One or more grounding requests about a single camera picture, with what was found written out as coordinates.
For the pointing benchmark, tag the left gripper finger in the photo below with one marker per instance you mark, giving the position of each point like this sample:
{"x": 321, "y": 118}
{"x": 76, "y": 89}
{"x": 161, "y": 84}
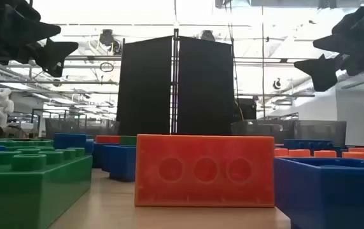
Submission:
{"x": 56, "y": 55}
{"x": 29, "y": 31}

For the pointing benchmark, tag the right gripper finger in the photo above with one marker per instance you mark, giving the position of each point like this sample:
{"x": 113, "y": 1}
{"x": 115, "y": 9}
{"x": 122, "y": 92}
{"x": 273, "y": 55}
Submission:
{"x": 344, "y": 39}
{"x": 323, "y": 71}

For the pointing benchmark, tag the small orange building block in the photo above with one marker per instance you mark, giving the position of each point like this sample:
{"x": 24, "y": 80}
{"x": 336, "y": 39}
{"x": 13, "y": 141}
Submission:
{"x": 107, "y": 139}

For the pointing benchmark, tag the small blue building block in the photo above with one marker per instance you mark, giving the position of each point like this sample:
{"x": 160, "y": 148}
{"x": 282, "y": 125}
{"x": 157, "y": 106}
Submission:
{"x": 97, "y": 156}
{"x": 328, "y": 194}
{"x": 69, "y": 141}
{"x": 121, "y": 163}

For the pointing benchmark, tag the shiny green building block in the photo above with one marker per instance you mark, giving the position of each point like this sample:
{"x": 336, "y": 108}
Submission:
{"x": 128, "y": 140}

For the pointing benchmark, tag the black ceiling device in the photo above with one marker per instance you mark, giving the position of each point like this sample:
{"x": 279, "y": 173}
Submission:
{"x": 106, "y": 37}
{"x": 208, "y": 35}

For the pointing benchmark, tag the grey translucent plastic bin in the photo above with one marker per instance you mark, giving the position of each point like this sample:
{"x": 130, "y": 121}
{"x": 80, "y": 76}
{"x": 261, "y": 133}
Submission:
{"x": 74, "y": 128}
{"x": 264, "y": 130}
{"x": 322, "y": 133}

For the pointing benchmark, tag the white humanoid robot figure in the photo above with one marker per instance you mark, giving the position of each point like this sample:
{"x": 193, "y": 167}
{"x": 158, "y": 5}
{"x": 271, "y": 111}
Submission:
{"x": 0, "y": 108}

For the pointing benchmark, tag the black equipment box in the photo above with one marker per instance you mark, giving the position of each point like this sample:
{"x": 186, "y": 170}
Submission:
{"x": 247, "y": 109}

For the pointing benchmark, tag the black folding screen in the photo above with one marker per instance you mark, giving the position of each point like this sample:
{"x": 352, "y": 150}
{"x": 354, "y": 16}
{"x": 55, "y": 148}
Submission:
{"x": 147, "y": 89}

